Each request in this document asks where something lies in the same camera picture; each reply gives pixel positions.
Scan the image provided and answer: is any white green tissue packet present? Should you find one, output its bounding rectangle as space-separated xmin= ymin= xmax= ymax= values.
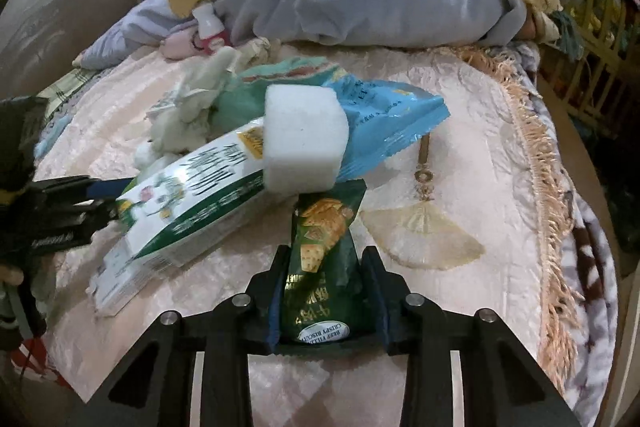
xmin=89 ymin=117 xmax=296 ymax=315

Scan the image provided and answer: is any pink cloth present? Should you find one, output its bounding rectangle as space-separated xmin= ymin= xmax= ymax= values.
xmin=160 ymin=29 xmax=201 ymax=60

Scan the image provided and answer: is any plaid cloth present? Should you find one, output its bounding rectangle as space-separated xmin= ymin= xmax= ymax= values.
xmin=37 ymin=67 xmax=108 ymax=118

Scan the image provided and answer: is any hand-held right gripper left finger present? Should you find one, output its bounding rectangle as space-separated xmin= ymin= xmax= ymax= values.
xmin=65 ymin=245 xmax=296 ymax=427

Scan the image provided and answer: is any grey blanket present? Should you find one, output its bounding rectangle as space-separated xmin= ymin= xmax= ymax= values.
xmin=80 ymin=0 xmax=528 ymax=68

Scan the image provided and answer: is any small white pink-label bottle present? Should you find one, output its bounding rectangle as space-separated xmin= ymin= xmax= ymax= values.
xmin=192 ymin=4 xmax=232 ymax=55

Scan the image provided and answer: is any green cloth item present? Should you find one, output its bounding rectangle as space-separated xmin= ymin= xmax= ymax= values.
xmin=210 ymin=57 xmax=348 ymax=132

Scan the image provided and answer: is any teal cloth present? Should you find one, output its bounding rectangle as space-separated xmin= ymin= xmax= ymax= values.
xmin=550 ymin=9 xmax=583 ymax=60

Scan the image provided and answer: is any wooden crib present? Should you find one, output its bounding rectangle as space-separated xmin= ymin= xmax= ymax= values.
xmin=515 ymin=0 xmax=640 ymax=142

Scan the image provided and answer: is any green biscuit packet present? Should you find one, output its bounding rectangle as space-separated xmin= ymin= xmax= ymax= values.
xmin=280 ymin=179 xmax=381 ymax=345

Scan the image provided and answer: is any brown white patterned blanket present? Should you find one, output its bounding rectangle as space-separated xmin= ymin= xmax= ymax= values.
xmin=505 ymin=42 xmax=621 ymax=427

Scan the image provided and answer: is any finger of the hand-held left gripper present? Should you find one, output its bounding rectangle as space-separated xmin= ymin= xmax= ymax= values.
xmin=35 ymin=176 xmax=137 ymax=202
xmin=60 ymin=198 xmax=122 ymax=233

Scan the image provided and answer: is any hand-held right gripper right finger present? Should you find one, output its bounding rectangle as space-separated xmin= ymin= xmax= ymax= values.
xmin=361 ymin=246 xmax=583 ymax=427

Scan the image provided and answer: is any blue snack packet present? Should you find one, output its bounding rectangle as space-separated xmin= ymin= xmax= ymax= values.
xmin=322 ymin=74 xmax=448 ymax=182

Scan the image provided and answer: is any white foam block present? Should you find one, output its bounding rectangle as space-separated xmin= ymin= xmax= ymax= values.
xmin=263 ymin=84 xmax=349 ymax=195

